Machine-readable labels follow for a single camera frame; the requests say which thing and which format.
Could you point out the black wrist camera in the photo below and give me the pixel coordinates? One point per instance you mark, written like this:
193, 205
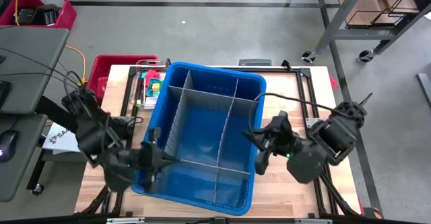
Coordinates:
118, 173
306, 165

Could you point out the grey box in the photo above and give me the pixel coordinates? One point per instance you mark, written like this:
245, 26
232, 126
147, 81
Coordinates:
255, 62

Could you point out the white paper with logo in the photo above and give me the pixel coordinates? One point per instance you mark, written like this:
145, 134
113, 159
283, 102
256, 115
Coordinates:
60, 141

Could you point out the black leg with caster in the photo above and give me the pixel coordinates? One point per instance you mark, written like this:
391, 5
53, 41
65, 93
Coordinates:
35, 173

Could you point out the black flat device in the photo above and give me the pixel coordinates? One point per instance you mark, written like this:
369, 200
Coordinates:
4, 94

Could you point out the black computer mouse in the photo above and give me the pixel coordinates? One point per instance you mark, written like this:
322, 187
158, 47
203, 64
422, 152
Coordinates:
8, 145

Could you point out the yellow block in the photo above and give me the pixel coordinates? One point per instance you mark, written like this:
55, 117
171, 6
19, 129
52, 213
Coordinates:
155, 86

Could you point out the mint light blue block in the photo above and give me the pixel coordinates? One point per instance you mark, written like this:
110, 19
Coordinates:
142, 75

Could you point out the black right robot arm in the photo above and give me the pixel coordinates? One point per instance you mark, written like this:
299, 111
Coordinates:
336, 133

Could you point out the blue plastic bin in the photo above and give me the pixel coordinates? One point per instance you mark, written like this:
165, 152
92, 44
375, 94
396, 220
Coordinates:
202, 133

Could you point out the silver metal bracket plate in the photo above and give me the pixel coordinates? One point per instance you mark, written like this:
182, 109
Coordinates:
124, 221
313, 221

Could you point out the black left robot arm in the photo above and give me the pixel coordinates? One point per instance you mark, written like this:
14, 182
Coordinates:
91, 133

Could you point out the grey folding table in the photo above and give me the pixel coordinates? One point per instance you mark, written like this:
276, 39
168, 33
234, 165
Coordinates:
33, 42

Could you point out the silver metal bracket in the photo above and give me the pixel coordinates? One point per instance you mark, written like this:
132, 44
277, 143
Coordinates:
311, 121

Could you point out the grey metal cart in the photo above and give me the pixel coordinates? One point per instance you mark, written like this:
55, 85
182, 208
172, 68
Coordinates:
341, 17

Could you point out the black caster wheel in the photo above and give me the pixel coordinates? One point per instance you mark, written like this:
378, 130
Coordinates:
366, 56
308, 56

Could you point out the cardboard boxes on cart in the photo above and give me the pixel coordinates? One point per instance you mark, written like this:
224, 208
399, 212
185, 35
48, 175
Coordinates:
363, 5

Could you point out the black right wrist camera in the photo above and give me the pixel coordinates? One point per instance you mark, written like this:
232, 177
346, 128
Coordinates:
306, 165

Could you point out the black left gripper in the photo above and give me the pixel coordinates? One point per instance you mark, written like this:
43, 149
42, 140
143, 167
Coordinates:
148, 160

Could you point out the long grey slotted divider sheet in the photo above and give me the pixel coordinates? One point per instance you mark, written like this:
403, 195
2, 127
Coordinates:
226, 130
178, 123

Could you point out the black devices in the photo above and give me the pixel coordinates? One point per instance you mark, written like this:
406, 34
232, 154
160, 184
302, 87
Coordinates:
37, 15

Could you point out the grey metal panel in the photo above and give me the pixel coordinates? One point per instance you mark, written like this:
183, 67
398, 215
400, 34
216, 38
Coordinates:
426, 89

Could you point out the red plastic crate with devices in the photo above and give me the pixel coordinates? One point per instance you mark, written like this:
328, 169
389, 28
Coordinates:
67, 17

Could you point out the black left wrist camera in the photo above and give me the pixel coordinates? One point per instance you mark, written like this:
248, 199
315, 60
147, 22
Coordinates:
118, 173

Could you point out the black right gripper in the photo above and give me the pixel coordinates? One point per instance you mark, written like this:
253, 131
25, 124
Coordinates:
284, 141

